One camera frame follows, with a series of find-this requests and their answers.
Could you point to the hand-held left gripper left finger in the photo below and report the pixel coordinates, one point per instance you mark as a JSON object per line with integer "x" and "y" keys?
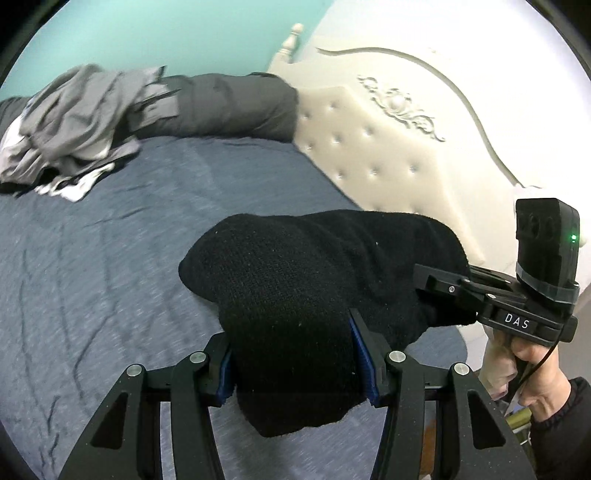
{"x": 225, "y": 374}

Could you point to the person's right hand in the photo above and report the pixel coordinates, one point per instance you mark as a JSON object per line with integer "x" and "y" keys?
{"x": 547, "y": 385}

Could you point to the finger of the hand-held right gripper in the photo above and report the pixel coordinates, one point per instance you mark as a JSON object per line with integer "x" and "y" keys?
{"x": 494, "y": 281}
{"x": 443, "y": 286}

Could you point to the black sweater white trim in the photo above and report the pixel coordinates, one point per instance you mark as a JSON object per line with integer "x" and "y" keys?
{"x": 286, "y": 286}

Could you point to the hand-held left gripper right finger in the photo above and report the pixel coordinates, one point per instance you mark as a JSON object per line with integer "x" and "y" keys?
{"x": 364, "y": 364}

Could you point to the person's right forearm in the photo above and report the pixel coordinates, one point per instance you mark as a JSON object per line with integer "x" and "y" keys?
{"x": 563, "y": 438}

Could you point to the grey wrinkled garment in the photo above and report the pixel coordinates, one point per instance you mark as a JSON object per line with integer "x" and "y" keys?
{"x": 78, "y": 110}

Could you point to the cream tufted headboard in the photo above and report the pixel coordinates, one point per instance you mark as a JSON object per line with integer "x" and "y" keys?
{"x": 392, "y": 152}

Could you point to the black white garment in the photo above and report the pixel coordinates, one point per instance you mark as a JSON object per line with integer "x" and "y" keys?
{"x": 74, "y": 187}

